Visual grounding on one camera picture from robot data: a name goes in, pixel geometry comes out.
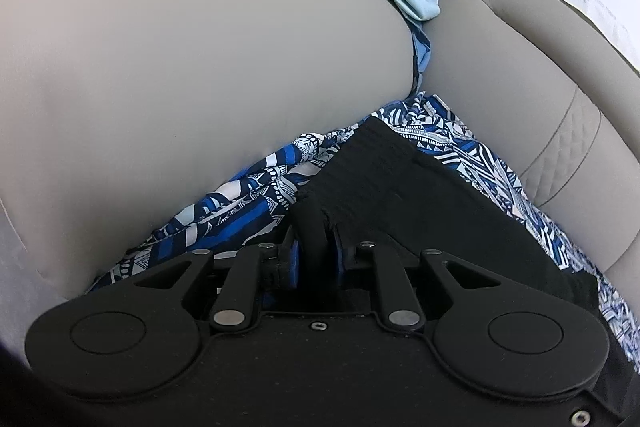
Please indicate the black pants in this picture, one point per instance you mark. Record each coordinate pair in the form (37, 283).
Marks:
(400, 197)

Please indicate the blue white patterned blanket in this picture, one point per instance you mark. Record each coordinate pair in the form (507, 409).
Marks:
(250, 202)

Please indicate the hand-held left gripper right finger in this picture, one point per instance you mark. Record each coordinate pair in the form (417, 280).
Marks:
(338, 258)

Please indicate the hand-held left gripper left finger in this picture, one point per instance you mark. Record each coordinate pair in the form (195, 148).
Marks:
(294, 258)

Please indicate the beige sofa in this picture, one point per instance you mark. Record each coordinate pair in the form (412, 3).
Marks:
(150, 57)

